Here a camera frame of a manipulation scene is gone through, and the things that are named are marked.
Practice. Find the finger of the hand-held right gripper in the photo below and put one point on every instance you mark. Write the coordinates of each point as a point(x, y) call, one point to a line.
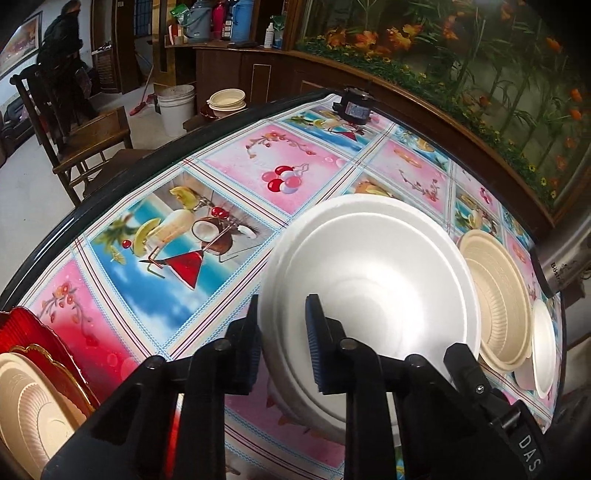
point(468, 369)

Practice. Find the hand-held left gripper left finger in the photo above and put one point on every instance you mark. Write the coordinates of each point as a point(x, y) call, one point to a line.
point(251, 350)

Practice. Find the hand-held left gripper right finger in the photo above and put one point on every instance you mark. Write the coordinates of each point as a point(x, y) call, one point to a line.
point(321, 350)

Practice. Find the large white foam bowl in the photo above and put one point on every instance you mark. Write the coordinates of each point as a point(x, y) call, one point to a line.
point(383, 258)

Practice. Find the red ribbed plastic plate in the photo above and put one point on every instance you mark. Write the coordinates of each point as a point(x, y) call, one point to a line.
point(27, 327)

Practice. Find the small beige plastic bowl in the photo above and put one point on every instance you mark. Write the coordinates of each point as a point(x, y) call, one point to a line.
point(32, 410)

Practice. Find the beige bowls on stool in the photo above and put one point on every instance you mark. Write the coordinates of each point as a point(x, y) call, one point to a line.
point(226, 99)

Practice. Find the small white foam bowl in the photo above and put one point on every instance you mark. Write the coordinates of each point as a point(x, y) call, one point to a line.
point(542, 350)

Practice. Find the large beige plastic bowl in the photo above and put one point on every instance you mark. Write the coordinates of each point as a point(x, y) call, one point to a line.
point(498, 295)

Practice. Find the stainless steel thermos jug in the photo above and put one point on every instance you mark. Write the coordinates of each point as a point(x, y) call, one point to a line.
point(565, 258)

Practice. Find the small black device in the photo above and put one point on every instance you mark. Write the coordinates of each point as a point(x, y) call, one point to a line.
point(353, 106)

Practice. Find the white plastic bucket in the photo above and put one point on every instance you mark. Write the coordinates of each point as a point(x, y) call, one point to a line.
point(176, 108)

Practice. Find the wooden chair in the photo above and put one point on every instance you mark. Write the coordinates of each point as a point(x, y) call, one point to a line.
point(87, 138)

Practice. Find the red broom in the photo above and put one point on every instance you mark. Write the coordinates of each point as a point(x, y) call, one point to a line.
point(143, 87)

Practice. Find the white spray bottle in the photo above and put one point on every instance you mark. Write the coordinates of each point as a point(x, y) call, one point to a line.
point(269, 34)

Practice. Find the green packet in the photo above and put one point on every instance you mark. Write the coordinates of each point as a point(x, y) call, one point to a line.
point(279, 32)

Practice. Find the red thermos flask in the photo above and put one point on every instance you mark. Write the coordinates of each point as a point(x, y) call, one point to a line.
point(220, 21)

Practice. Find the grey-blue thermos flask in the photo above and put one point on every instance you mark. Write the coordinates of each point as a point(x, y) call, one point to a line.
point(196, 21)

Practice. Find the framed wall picture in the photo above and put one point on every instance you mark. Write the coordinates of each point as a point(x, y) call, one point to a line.
point(21, 44)

